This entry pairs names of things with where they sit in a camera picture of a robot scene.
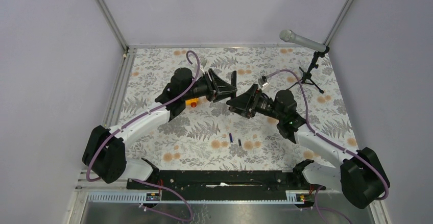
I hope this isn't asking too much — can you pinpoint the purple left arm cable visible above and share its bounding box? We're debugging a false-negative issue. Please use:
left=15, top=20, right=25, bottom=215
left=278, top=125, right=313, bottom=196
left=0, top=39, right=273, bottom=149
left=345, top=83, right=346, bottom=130
left=86, top=50, right=202, bottom=183

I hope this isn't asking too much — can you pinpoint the black microphone tripod stand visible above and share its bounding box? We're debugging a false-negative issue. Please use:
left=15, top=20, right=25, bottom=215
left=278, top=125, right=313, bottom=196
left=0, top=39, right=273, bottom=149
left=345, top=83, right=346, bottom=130
left=290, top=46, right=330, bottom=94

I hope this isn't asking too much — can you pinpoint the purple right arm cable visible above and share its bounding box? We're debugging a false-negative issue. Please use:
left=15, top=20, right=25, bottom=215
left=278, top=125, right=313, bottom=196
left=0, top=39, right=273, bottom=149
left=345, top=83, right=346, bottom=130
left=267, top=69, right=391, bottom=201

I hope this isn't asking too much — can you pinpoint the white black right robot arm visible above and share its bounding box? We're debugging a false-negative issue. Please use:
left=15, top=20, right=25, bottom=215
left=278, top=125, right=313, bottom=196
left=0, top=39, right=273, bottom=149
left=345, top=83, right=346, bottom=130
left=226, top=84, right=390, bottom=209

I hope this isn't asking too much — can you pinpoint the white slotted cable duct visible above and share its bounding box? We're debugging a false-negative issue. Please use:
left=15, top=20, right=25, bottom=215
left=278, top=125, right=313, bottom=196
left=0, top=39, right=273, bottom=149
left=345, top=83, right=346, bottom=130
left=87, top=191, right=305, bottom=205

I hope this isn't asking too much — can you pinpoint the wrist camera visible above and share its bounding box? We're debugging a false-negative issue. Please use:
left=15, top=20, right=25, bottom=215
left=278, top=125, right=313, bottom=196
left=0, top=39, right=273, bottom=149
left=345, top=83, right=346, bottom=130
left=200, top=57, right=208, bottom=73
left=258, top=76, right=270, bottom=92

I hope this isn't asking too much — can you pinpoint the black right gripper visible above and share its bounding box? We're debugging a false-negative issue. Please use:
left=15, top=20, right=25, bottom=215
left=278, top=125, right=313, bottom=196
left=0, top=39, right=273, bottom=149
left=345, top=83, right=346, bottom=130
left=226, top=84, right=284, bottom=121

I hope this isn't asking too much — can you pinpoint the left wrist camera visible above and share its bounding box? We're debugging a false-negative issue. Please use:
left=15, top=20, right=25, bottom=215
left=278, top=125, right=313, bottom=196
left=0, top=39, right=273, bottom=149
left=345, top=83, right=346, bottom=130
left=200, top=57, right=208, bottom=73

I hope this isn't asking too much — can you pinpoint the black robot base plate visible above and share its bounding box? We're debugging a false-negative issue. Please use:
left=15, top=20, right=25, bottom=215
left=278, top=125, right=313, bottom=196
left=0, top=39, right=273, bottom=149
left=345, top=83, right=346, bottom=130
left=147, top=170, right=318, bottom=196

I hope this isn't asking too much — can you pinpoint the floral patterned table mat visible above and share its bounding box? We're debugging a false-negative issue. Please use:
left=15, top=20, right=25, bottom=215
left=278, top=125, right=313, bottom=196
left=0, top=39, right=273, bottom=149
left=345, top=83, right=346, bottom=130
left=118, top=47, right=358, bottom=170

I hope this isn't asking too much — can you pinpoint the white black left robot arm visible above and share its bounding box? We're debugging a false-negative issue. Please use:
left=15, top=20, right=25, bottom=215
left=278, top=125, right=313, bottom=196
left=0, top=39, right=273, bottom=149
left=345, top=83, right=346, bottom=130
left=82, top=68, right=237, bottom=189

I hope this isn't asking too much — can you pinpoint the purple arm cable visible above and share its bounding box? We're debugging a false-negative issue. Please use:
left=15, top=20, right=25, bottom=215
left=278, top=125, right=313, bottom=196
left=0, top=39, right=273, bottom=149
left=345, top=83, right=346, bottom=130
left=267, top=69, right=391, bottom=201
left=86, top=50, right=202, bottom=183

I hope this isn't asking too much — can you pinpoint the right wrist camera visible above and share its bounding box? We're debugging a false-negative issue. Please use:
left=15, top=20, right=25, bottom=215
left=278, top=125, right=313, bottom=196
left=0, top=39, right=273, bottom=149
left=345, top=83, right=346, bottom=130
left=258, top=76, right=270, bottom=92

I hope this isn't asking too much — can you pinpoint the yellow red toy car block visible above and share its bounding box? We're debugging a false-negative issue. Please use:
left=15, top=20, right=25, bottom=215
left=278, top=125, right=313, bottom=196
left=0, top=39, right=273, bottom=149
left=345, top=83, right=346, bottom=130
left=185, top=98, right=200, bottom=108

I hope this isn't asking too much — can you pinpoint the grey microphone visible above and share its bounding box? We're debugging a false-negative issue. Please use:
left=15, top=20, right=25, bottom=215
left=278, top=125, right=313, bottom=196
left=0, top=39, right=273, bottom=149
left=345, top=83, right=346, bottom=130
left=279, top=30, right=329, bottom=53

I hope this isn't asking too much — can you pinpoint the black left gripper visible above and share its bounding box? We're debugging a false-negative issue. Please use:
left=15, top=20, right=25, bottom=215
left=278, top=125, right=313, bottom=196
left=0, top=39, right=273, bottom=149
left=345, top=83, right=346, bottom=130
left=183, top=69, right=237, bottom=103

